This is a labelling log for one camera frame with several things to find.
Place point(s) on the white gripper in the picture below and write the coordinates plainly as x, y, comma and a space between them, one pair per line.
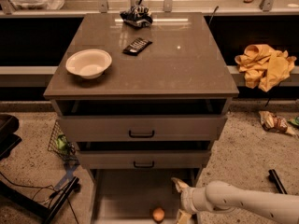
187, 199

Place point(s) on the orange fruit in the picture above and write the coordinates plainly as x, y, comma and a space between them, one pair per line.
158, 214

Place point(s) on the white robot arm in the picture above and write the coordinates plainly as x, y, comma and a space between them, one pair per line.
221, 197

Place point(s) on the bottom grey open drawer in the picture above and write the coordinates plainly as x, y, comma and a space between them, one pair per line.
129, 196

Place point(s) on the middle grey drawer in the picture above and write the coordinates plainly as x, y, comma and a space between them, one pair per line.
139, 159

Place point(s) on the grey drawer cabinet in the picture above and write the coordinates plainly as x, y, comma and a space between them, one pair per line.
181, 72

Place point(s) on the top grey drawer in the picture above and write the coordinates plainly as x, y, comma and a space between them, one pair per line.
142, 128

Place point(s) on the blue tape on floor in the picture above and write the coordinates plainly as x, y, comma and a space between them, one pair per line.
69, 168

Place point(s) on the brown snack bag on floor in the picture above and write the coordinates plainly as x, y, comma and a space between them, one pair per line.
275, 124

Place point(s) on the yellow crumpled cloth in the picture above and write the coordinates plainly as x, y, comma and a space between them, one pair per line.
264, 67

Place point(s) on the black candy bar wrapper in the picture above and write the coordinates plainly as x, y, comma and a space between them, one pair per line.
136, 46

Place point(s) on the white bowl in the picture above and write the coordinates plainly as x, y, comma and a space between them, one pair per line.
88, 63

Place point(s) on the black white snack bag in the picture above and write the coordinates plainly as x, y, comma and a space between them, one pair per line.
137, 16

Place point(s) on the wire basket with green item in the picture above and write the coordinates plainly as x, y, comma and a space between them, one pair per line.
59, 145

